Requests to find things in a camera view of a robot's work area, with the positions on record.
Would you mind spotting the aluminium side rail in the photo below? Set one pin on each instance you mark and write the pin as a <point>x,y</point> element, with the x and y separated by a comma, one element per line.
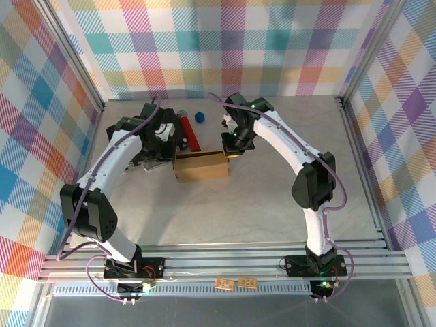
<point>94,136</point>
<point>357,153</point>

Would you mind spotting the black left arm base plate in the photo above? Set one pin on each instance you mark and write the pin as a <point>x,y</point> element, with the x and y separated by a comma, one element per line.
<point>153,267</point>

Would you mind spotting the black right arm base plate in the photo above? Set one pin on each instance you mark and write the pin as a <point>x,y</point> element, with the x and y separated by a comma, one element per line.
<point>296,265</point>

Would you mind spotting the small blue cube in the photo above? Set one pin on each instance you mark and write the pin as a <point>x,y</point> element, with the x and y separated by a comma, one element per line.
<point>200,117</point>

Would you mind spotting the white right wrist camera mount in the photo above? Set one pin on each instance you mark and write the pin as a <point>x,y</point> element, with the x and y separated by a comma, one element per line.
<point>226,121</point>

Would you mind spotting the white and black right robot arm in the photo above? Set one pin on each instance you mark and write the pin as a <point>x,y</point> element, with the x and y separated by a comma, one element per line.
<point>282,136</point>

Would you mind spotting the red cylinder with silver cap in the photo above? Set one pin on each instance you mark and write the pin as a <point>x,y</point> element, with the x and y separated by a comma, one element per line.
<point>190,133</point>

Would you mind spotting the small orange circuit board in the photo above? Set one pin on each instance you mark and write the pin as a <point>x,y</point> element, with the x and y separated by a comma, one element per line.
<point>247,283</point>
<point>224,284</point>

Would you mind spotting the brown cardboard box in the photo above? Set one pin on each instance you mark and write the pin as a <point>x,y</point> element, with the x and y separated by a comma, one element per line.
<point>201,168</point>

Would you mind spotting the black controller board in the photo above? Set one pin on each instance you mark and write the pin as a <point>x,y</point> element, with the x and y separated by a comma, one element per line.
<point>129,287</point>
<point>322,287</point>

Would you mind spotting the aluminium frame post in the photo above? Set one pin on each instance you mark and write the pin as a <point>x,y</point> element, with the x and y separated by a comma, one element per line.
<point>80,68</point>
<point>369,51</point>

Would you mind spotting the black case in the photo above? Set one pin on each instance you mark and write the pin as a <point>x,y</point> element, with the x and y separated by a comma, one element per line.
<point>110,132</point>

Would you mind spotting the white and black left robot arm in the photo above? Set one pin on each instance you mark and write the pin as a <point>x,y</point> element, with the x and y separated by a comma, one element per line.
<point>116,156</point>

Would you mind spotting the aluminium rail beam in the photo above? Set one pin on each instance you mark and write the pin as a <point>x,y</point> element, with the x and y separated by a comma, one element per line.
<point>221,262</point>

